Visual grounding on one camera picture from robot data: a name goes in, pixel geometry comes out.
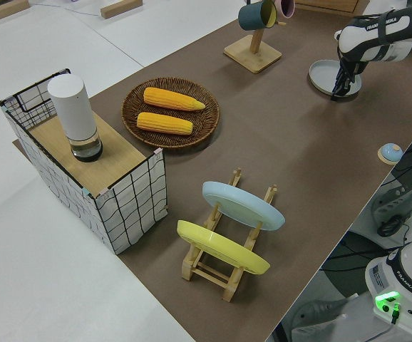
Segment yellow corn cob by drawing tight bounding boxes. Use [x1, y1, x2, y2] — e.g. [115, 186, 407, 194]
[143, 86, 207, 113]
[135, 111, 195, 137]

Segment light wooden block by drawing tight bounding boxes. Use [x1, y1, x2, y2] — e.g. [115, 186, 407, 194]
[99, 0, 144, 20]
[0, 0, 31, 26]

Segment wooden dish rack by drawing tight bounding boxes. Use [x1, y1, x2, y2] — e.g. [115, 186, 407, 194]
[180, 167, 279, 304]

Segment dark teal mug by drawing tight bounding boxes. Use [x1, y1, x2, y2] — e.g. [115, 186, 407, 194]
[237, 0, 279, 31]

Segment pink mug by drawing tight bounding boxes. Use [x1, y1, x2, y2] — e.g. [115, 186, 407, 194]
[274, 0, 297, 19]

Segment white cylinder dark base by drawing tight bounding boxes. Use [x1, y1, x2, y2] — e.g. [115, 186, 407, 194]
[46, 73, 105, 163]

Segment wooden mug tree stand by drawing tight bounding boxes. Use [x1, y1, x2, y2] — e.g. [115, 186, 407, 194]
[223, 0, 287, 75]

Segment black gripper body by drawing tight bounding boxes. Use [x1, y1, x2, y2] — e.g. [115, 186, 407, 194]
[336, 52, 367, 82]

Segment blue dome call bell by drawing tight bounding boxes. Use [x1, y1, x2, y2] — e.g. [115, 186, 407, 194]
[377, 142, 403, 166]

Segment wire grid storage box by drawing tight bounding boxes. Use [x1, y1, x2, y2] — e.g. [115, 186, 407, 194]
[0, 68, 168, 256]

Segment wooden drawer box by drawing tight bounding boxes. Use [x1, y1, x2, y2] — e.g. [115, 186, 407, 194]
[294, 0, 361, 15]

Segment yellow plate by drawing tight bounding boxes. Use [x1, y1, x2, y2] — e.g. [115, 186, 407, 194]
[176, 219, 272, 276]

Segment gray round plate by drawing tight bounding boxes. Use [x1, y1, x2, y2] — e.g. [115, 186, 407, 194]
[309, 59, 364, 98]

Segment light blue plate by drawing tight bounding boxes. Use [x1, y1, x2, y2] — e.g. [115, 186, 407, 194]
[202, 180, 287, 232]

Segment gray metal mount foot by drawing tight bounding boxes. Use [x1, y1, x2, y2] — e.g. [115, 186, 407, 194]
[290, 298, 354, 336]

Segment white perforated metal stand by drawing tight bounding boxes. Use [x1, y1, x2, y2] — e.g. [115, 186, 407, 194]
[365, 170, 412, 234]

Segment brown table mat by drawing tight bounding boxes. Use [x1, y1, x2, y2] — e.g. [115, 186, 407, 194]
[11, 5, 412, 342]

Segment round wicker basket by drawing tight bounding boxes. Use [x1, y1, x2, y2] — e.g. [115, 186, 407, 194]
[120, 76, 221, 149]

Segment light wooden box lid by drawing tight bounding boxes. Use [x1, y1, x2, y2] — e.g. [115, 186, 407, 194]
[29, 113, 147, 190]

